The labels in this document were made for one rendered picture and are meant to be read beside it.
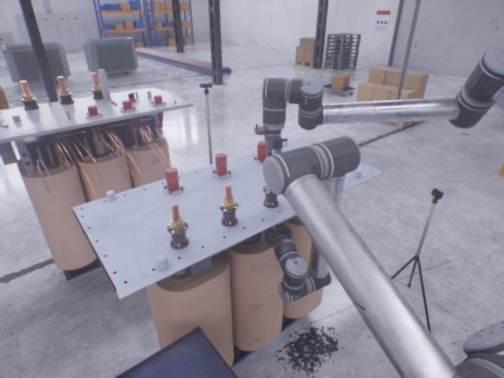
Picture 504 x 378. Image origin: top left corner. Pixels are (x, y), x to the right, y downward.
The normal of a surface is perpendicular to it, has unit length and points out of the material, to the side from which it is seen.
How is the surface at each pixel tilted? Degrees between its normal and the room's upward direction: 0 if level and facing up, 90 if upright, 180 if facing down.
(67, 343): 0
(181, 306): 90
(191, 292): 90
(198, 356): 0
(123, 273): 0
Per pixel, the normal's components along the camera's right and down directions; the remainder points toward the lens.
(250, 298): 0.03, 0.49
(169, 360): 0.00, -0.87
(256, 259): 0.32, 0.47
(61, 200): 0.62, 0.39
